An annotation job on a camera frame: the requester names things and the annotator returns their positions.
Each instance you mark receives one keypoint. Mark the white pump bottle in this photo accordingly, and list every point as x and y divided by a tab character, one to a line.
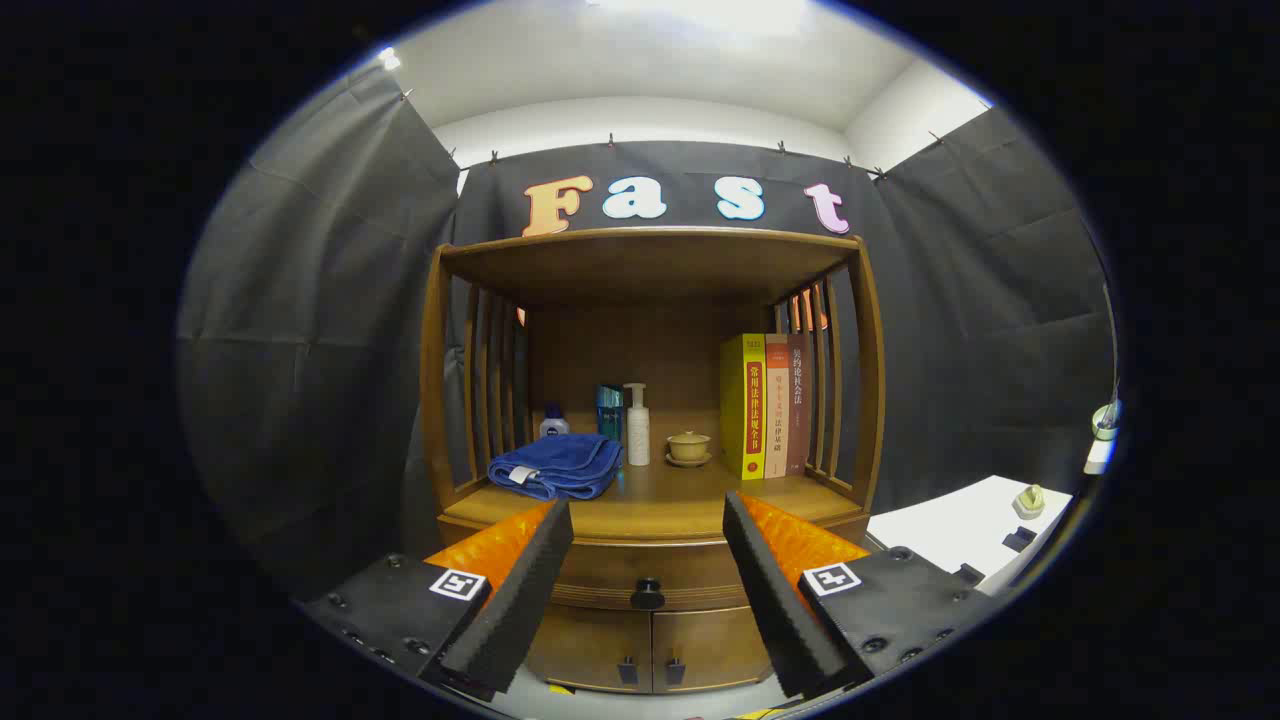
637	430

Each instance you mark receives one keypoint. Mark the wooden cabinet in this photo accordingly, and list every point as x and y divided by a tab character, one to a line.
650	265

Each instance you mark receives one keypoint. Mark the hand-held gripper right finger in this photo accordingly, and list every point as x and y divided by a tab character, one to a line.
775	600

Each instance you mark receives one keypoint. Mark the brown book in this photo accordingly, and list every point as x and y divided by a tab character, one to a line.
798	410

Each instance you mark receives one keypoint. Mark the orange and white book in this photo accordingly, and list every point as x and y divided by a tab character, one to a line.
777	410

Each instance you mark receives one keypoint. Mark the white green device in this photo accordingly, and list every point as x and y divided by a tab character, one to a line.
1102	440

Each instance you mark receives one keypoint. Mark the wooden countertop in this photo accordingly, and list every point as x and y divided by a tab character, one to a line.
680	500

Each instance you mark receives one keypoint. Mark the small white bottle blue cap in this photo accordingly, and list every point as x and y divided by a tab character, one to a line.
554	425

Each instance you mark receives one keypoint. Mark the wooden cabinet door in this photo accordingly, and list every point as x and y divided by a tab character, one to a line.
590	645
710	645

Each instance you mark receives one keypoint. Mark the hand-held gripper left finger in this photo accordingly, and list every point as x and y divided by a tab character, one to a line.
520	600

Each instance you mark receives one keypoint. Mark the beige lidded teacup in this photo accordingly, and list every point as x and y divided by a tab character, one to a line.
689	444

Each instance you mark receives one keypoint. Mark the thick yellow book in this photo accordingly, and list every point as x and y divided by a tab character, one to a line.
740	410

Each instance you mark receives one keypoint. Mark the folded blue towel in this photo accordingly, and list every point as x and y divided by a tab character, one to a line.
560	465

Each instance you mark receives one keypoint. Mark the white side unit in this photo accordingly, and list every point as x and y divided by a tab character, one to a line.
950	530

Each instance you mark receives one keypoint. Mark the tall blue bottle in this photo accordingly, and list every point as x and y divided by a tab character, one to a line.
608	410

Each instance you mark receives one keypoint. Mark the beige saucer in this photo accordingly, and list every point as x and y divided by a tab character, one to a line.
689	461

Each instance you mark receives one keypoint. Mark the wooden drawer with black knob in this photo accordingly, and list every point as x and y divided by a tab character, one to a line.
610	570

